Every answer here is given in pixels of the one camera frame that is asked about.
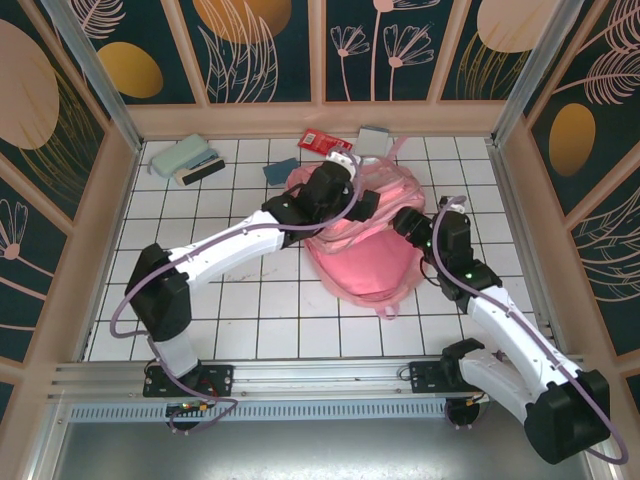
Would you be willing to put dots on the small blue pouch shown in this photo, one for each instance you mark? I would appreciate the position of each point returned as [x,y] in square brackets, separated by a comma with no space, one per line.
[277,172]

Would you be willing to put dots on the red card packet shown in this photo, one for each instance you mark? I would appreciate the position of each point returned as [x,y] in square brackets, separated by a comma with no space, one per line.
[320,140]

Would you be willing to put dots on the pink backpack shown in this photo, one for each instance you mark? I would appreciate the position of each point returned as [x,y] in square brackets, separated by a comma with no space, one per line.
[370,270]

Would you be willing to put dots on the cream and black board eraser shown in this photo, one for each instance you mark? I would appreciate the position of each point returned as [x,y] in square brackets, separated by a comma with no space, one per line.
[200,172]

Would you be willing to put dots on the light blue stapler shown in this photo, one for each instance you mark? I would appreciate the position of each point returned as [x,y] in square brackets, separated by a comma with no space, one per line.
[202,159]

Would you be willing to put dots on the mint green pencil case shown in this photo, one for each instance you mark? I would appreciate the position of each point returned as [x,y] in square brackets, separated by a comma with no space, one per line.
[177,157]

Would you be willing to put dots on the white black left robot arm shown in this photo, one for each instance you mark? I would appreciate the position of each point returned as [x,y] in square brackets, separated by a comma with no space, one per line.
[160,295]

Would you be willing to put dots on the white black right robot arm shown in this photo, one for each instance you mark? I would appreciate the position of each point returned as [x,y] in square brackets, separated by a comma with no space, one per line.
[565,415]

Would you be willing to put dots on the grey box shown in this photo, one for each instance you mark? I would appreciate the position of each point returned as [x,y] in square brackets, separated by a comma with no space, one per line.
[372,140]

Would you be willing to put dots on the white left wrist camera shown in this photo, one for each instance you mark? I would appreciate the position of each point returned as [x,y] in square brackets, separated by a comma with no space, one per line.
[340,161]

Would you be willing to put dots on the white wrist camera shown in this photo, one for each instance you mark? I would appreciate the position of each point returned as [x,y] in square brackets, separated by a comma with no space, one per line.
[454,203]
[340,161]

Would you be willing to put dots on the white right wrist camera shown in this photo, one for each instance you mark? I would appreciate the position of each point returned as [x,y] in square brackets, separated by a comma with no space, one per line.
[454,203]

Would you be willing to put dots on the aluminium side rail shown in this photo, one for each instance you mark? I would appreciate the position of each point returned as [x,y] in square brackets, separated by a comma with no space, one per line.
[520,240]

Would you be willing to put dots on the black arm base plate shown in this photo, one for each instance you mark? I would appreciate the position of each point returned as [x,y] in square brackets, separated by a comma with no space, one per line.
[425,380]
[220,380]

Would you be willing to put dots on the wall panel pink flowers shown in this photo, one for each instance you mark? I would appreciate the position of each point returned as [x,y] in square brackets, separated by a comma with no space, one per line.
[380,75]

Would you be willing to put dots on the wall panel pink feathers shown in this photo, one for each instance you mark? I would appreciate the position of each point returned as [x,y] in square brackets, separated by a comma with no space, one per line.
[610,260]

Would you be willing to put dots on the wall panel orange oval feather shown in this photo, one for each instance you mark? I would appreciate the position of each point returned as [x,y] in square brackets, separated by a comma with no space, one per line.
[575,135]

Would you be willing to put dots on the aluminium mounting rail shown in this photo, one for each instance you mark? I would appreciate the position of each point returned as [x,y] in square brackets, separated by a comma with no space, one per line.
[320,375]

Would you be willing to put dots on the wall panel orange disc feather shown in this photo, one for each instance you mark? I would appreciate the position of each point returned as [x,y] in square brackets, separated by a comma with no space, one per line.
[240,30]

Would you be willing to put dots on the aluminium corner post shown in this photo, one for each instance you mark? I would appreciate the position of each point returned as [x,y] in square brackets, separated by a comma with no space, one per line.
[525,75]
[100,85]

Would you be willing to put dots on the wall panel cream disc grass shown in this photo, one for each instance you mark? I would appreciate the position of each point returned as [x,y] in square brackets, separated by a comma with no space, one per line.
[500,25]

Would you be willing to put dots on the wall panel yellow oval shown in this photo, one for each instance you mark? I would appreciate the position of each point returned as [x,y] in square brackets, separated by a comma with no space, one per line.
[130,70]

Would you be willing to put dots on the wall panel single cream flower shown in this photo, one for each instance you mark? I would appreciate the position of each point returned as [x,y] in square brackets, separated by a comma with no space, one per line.
[25,260]

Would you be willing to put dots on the wall panel large cream disc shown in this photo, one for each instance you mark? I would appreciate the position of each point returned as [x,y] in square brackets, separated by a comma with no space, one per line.
[30,90]

